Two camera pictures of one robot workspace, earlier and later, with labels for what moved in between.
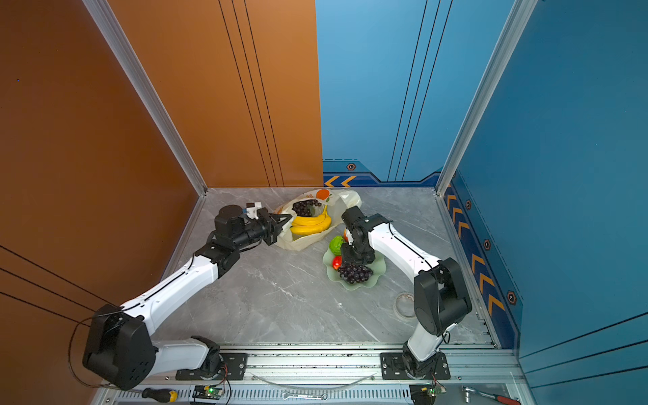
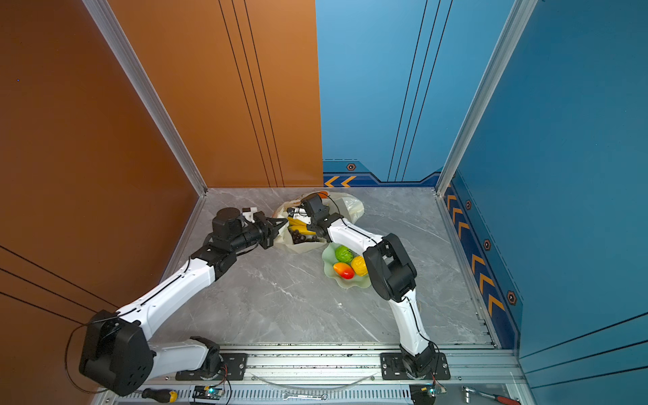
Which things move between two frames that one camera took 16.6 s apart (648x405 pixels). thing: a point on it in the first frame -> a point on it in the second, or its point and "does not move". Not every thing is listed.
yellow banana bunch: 302,225 does not move
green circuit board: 207,392 does not move
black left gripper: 272,228 does not move
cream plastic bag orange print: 335,201 does not move
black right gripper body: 353,254 -> 313,223
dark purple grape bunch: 355,273 -> 298,238
